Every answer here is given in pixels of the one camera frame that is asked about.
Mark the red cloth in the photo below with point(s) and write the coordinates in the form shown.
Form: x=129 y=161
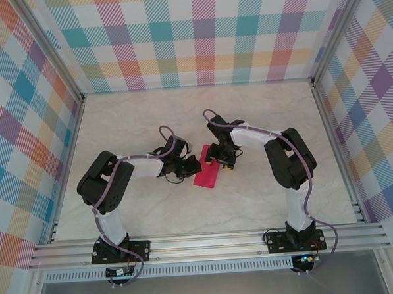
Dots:
x=206 y=177

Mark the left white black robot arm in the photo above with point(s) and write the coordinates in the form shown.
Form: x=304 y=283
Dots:
x=113 y=224

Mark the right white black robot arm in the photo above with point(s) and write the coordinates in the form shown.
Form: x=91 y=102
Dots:
x=297 y=207

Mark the black circuit board with label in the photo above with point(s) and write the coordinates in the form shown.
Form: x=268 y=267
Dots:
x=119 y=272

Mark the circuit board with lit LED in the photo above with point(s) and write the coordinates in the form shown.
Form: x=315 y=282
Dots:
x=304 y=259

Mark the aluminium mounting rail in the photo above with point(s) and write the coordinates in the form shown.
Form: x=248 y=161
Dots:
x=205 y=247

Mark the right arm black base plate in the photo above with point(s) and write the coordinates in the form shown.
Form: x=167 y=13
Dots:
x=275 y=241

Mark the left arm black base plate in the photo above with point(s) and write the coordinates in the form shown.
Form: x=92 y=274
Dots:
x=141 y=250

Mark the aluminium side rail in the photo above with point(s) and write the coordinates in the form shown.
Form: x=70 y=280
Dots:
x=69 y=167
x=336 y=146

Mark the aluminium corner post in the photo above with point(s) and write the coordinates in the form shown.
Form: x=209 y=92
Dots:
x=51 y=52
x=332 y=31

